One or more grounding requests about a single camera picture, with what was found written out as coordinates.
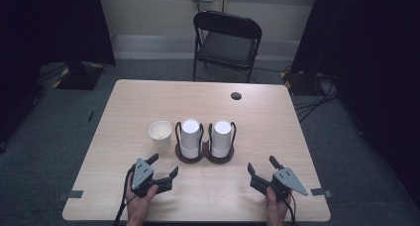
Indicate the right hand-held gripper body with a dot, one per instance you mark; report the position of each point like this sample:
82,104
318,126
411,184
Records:
287,181

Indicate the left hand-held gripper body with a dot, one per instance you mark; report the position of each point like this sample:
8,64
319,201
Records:
142,176

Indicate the single white paper cup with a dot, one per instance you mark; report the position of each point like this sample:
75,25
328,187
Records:
160,131

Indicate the brown double cup holder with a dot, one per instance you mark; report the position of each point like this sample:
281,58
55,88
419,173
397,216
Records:
205,152

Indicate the stack of white paper cups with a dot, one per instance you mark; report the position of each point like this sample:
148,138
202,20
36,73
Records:
221,136
190,136

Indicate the person's right hand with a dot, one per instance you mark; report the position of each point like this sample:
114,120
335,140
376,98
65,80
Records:
277,211

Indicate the person's left hand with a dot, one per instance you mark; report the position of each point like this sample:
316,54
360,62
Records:
138,207

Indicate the grey tape strip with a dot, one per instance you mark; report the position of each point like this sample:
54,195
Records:
318,191
74,194

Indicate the small black floor marker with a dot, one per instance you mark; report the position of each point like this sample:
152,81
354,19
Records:
90,116

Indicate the black table grommet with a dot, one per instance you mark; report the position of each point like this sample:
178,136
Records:
236,96

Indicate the black stand base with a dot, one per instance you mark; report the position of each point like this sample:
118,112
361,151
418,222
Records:
303,84
81,79

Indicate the black folding chair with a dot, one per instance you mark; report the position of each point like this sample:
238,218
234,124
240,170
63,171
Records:
228,47

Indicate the black curtain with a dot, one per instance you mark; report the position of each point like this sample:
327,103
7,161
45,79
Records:
49,24
369,54

